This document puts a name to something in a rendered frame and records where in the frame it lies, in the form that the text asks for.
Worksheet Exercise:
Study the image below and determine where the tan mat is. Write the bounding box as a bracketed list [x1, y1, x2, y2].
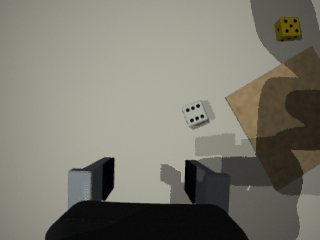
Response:
[225, 46, 320, 191]

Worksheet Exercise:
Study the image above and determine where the yellow die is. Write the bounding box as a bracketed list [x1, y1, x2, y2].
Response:
[274, 17, 301, 41]

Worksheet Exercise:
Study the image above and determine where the white die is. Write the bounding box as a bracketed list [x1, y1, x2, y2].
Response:
[182, 100, 208, 127]

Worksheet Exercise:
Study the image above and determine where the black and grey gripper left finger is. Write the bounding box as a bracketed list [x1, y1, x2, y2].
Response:
[68, 157, 115, 209]

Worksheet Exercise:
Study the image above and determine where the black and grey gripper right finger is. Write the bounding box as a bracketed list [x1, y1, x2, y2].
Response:
[184, 160, 230, 214]

